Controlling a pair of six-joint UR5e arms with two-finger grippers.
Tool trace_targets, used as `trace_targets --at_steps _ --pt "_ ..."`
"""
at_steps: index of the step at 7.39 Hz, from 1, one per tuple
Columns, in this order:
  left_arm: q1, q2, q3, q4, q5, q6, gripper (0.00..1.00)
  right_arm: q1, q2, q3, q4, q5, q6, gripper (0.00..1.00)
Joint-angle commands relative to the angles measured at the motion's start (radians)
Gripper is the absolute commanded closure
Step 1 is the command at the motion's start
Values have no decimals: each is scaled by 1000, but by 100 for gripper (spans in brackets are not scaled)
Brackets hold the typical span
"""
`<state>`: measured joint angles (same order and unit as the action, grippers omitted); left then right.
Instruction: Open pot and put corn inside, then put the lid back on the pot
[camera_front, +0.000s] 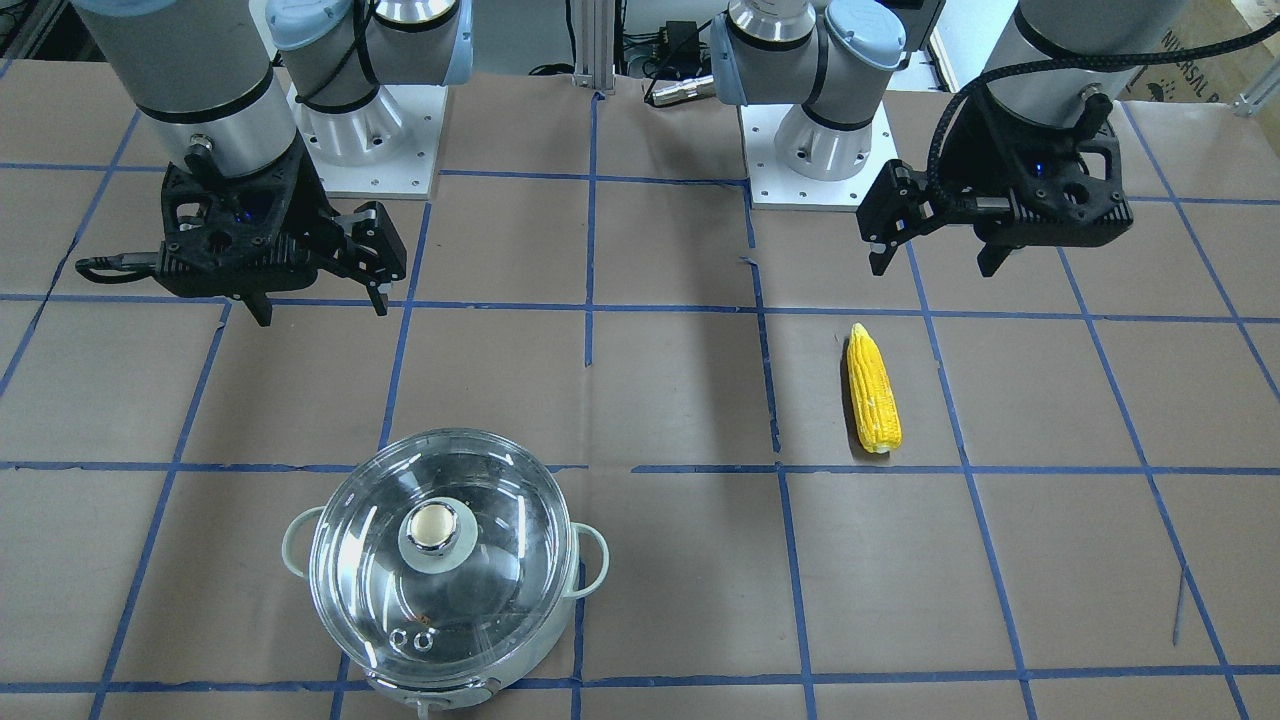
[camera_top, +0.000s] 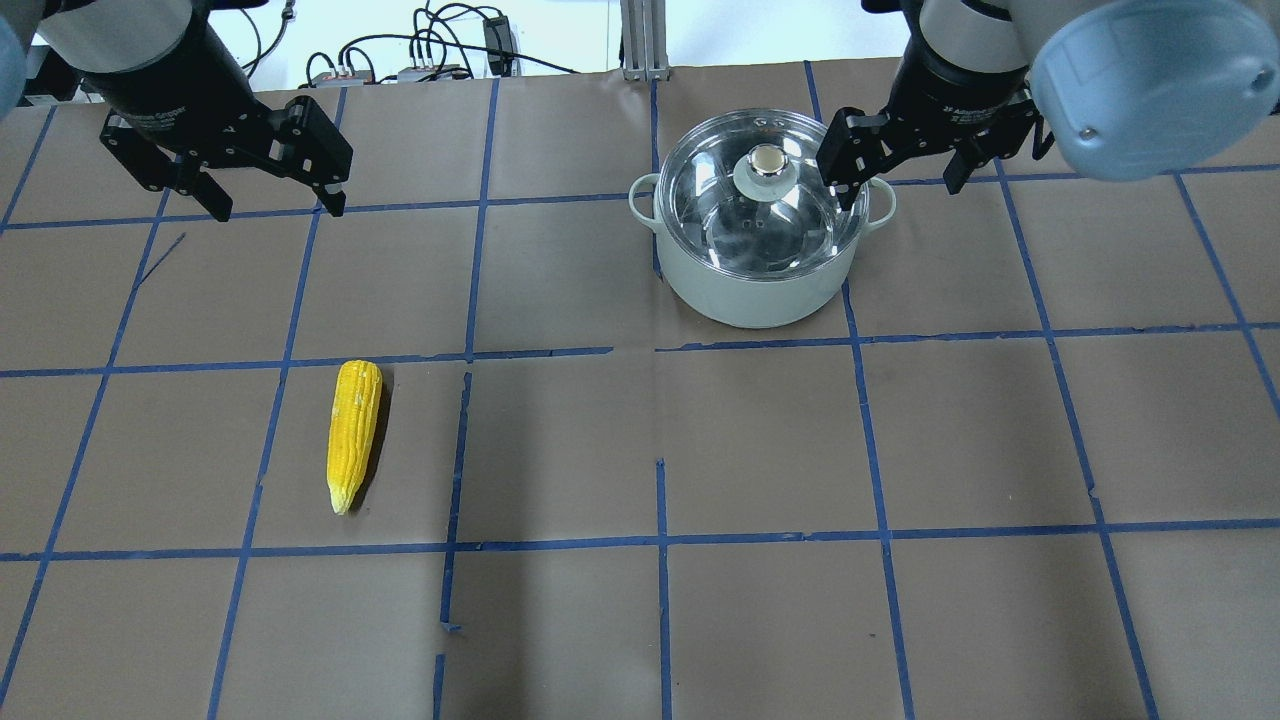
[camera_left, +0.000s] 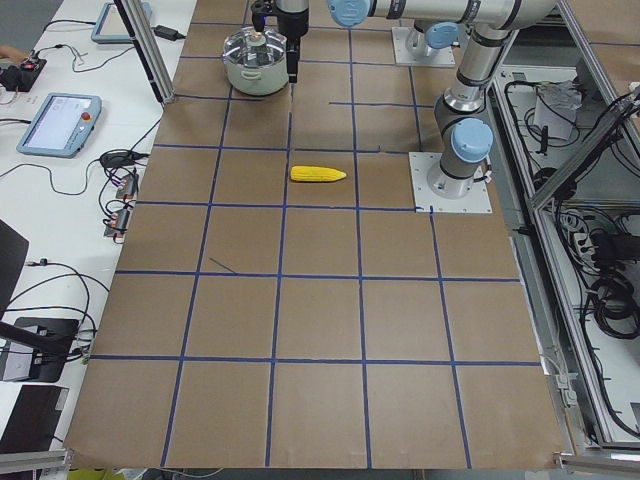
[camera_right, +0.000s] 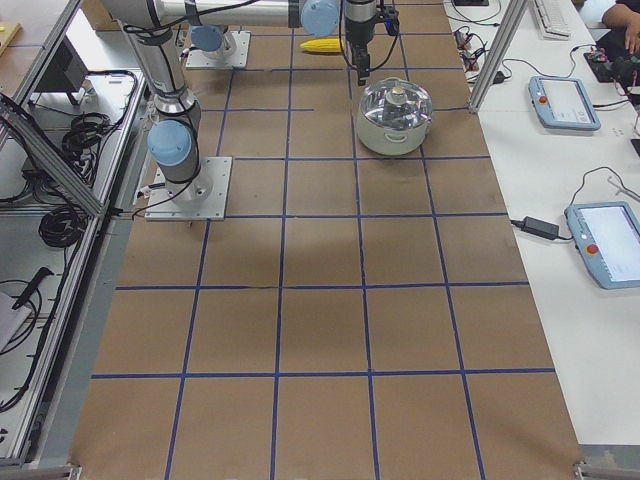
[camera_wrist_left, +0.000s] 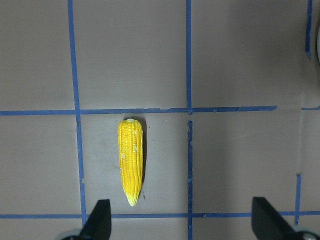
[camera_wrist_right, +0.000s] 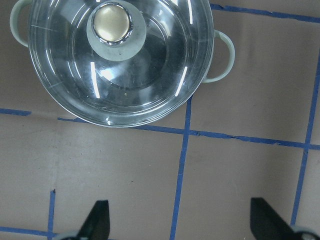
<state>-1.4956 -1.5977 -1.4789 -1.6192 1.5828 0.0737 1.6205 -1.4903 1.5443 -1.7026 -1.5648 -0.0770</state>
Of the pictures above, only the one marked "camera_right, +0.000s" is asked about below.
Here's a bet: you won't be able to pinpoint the teach pendant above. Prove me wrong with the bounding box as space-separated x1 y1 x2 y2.
565 201 639 290
528 76 601 132

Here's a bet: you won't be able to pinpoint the yellow corn cob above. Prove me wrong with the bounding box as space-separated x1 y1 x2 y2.
300 37 342 54

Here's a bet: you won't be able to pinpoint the black coiled cables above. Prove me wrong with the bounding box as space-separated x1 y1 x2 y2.
38 204 85 250

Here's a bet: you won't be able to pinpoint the black power adapter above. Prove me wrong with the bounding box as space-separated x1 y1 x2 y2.
520 216 559 240

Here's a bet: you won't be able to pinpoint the far teach pendant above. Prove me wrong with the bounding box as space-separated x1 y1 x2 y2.
528 76 601 132

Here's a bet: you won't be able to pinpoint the near teach pendant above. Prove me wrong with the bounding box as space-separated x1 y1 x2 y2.
565 201 639 290

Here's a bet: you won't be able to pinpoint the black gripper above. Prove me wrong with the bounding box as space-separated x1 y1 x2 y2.
343 0 376 86

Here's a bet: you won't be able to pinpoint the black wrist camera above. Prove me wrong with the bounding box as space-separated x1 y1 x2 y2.
378 5 400 38

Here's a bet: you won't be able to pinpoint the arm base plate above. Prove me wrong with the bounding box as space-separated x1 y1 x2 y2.
186 30 251 70
143 157 233 221

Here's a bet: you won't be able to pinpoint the white keyboard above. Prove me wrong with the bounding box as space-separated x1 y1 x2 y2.
530 0 571 41

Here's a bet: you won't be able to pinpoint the small circuit board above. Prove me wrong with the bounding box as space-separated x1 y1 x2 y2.
453 28 472 51
459 47 486 72

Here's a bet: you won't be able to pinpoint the glass pot lid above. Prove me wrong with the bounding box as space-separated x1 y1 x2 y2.
359 77 433 131

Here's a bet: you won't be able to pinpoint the brown paper table cover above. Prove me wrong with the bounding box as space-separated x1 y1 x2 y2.
71 1 581 479

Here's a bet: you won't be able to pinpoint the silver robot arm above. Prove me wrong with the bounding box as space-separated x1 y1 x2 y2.
191 25 237 57
105 1 397 206

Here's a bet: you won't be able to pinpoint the pale green cooking pot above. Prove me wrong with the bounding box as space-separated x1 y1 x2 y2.
356 108 432 157

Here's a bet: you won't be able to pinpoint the aluminium frame post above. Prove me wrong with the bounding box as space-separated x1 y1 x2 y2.
469 0 528 114

